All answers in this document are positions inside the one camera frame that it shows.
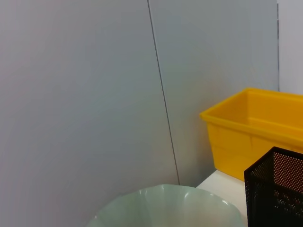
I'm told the green glass fruit bowl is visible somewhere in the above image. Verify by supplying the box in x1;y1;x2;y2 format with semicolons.
86;184;242;227

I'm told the black mesh pen holder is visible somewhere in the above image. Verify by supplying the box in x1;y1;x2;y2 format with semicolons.
243;146;303;227

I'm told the yellow plastic storage bin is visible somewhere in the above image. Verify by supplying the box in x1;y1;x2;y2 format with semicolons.
199;87;303;183

